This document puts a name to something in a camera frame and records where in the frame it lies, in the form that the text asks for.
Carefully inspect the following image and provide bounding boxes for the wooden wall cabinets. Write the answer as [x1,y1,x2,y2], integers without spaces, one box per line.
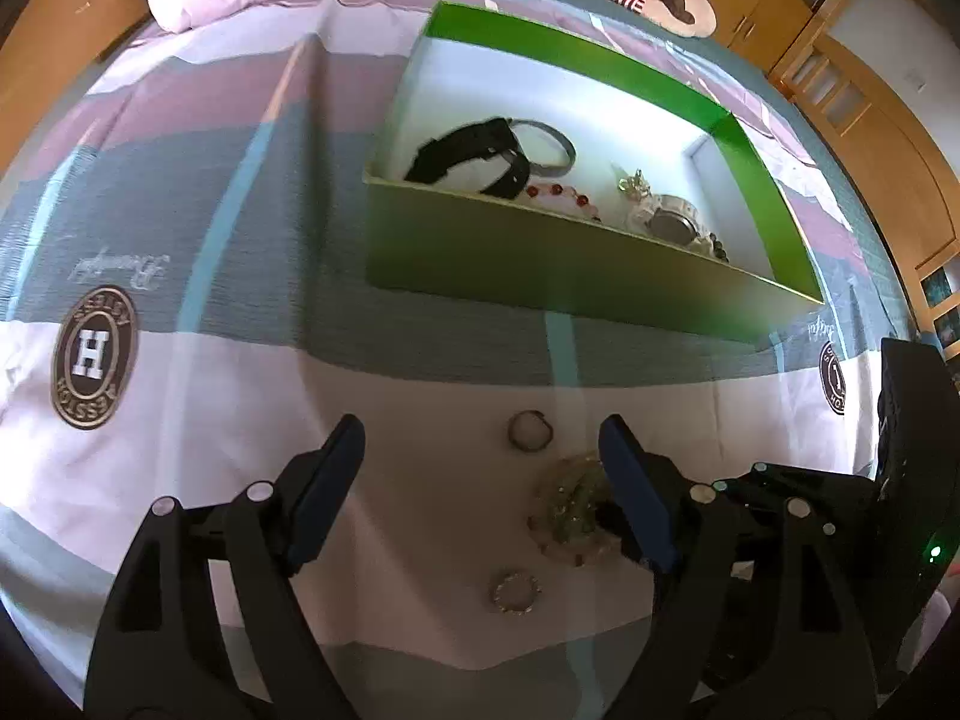
[675,0,818,83]

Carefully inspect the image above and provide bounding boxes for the wooden footboard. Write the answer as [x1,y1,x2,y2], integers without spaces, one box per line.
[769,0,960,331]

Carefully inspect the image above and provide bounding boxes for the studded silver ring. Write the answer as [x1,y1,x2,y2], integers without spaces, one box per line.
[491,571,542,614]

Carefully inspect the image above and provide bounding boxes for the plain silver ring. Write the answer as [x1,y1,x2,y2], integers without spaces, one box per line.
[506,410,554,453]

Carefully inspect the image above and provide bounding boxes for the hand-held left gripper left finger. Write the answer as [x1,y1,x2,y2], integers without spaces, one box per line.
[84,412,368,720]

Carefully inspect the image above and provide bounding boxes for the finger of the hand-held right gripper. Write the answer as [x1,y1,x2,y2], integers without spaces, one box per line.
[823,531,899,685]
[711,460,884,535]

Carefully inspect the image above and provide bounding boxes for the black wristwatch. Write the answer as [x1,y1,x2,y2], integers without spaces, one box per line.
[405,116,530,202]

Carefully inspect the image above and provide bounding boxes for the pink and grey checked sheet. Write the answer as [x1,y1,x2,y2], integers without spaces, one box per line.
[0,0,923,720]

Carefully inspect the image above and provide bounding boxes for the green crystal bracelet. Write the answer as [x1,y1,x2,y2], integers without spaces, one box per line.
[525,454,627,567]

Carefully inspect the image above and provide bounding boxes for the green cardboard box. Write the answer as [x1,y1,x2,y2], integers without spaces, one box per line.
[362,1,826,350]

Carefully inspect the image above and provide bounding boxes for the silver bangle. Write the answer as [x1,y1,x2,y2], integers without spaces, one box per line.
[504,118,577,175]

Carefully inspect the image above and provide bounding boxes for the amber and white bead bracelet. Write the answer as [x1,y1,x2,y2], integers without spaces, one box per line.
[525,180,605,224]

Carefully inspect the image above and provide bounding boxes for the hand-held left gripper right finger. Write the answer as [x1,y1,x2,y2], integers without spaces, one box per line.
[598,414,878,720]

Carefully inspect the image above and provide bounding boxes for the white wristwatch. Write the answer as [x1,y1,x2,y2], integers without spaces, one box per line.
[626,191,717,250]

